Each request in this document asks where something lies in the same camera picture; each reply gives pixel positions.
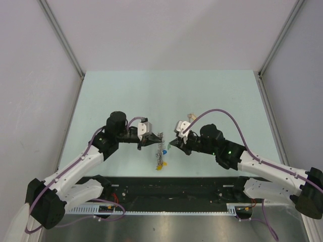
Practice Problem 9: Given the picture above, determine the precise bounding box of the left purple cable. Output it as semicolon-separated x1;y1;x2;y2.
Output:
24;116;148;234

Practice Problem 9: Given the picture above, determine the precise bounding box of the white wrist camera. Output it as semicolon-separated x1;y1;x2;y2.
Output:
137;117;152;137
174;120;191;144

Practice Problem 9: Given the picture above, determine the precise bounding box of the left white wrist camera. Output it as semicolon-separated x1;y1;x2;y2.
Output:
137;117;152;137

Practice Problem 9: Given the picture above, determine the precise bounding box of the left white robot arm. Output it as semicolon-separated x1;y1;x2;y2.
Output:
25;111;162;229

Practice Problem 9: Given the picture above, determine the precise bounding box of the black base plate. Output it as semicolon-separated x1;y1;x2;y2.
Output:
75;175;259;207

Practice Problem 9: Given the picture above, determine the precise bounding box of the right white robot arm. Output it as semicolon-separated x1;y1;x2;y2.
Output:
170;124;322;219

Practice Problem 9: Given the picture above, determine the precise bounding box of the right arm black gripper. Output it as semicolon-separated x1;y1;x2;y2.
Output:
171;132;217;156

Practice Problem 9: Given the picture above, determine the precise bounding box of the purple cable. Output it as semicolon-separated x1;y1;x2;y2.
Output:
24;116;148;234
184;108;321;240

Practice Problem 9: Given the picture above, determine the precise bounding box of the metal keyring disc with keys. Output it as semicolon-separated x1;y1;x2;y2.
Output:
156;132;168;171

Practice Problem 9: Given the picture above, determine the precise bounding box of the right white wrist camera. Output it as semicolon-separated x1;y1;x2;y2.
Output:
174;120;191;144

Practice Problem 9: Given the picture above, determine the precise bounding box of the aluminium frame rail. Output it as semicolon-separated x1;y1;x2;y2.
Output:
37;0;85;80
257;0;323;242

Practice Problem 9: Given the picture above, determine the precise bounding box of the white slotted cable duct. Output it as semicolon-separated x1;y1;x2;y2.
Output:
66;203;254;216

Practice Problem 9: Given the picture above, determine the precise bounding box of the right aluminium frame rail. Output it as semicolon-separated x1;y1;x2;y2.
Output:
257;0;323;242

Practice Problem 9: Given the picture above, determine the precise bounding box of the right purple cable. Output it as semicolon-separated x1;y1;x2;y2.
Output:
184;108;321;240

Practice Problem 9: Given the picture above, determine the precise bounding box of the yellow tagged key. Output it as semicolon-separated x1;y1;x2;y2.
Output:
187;113;197;120

